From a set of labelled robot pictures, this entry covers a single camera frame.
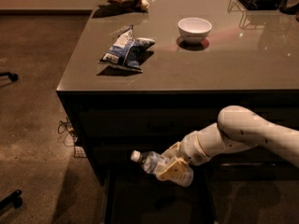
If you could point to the top left drawer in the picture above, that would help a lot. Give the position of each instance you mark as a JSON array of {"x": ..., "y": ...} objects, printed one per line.
[{"x": 145, "y": 122}]

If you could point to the top right drawer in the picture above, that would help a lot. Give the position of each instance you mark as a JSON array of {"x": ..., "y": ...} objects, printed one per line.
[{"x": 284, "y": 116}]

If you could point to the clear blue-label plastic bottle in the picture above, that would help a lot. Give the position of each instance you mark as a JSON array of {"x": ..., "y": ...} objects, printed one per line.
[{"x": 152, "y": 163}]

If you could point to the blue white chip bag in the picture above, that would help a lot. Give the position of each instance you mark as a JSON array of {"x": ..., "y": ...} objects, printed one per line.
[{"x": 126, "y": 50}]

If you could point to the black chair leg lower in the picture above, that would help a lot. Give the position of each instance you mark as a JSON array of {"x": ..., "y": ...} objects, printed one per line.
[{"x": 13, "y": 198}]

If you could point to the dark round object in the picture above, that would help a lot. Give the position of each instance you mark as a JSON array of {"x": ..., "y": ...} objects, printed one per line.
[{"x": 289, "y": 6}]

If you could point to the open bottom drawer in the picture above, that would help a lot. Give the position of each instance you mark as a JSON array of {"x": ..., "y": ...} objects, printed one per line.
[{"x": 134, "y": 197}]

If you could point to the middle right drawer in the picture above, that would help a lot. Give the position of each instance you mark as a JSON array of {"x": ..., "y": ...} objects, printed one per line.
[{"x": 264, "y": 152}]

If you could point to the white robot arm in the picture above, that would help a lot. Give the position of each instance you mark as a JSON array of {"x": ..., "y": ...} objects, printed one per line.
[{"x": 236, "y": 129}]

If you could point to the white ceramic bowl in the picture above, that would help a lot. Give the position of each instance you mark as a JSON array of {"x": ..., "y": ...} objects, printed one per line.
[{"x": 194, "y": 30}]

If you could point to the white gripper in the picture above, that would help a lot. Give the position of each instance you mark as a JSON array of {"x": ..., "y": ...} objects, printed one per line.
[{"x": 191, "y": 147}]

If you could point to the black chair caster upper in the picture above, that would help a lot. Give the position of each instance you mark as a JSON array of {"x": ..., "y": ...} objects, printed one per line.
[{"x": 11, "y": 76}]

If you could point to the middle left drawer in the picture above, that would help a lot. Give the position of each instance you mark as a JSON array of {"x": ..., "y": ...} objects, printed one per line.
[{"x": 105, "y": 153}]

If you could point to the bottom right drawer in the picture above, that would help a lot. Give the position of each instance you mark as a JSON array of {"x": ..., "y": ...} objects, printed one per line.
[{"x": 253, "y": 172}]

